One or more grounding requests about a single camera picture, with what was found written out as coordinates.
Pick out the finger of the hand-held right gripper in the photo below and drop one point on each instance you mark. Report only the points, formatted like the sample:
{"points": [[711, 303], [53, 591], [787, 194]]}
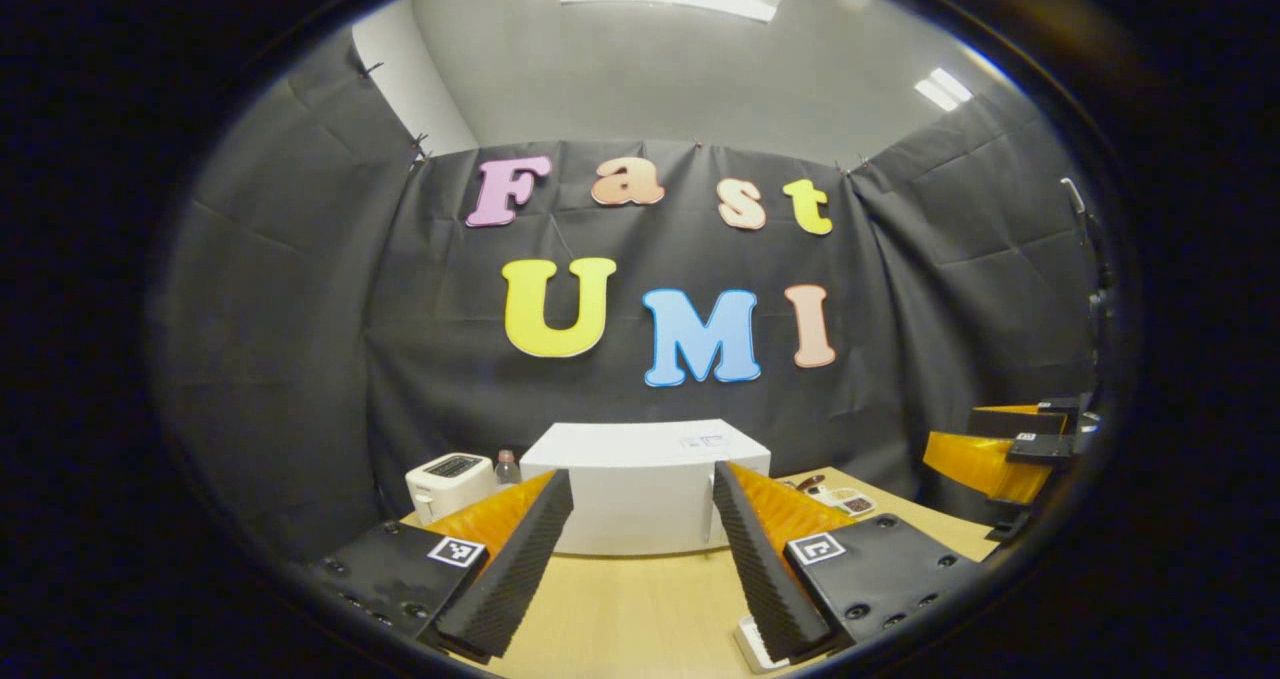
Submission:
{"points": [[990, 459]]}

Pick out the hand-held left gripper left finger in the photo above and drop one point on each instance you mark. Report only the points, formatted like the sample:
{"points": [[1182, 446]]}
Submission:
{"points": [[505, 584]]}

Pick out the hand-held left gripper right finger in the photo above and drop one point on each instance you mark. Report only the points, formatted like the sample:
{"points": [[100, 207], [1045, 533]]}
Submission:
{"points": [[765, 574]]}

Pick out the white microwave oven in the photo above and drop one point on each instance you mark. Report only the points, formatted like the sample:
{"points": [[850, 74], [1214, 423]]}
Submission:
{"points": [[640, 489]]}

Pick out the white ridged tray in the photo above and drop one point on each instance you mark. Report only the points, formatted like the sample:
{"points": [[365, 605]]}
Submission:
{"points": [[755, 649]]}

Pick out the white divided grain dish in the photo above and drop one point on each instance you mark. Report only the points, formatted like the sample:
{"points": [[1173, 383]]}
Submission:
{"points": [[850, 502]]}

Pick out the clear plastic bottle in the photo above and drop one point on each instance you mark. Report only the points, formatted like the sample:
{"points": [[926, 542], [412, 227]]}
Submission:
{"points": [[507, 471]]}

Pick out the white toaster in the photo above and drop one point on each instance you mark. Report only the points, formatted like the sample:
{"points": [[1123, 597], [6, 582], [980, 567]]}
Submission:
{"points": [[450, 484]]}

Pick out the black backdrop cloth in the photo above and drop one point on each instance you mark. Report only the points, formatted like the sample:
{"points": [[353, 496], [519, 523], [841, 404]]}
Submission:
{"points": [[300, 309]]}

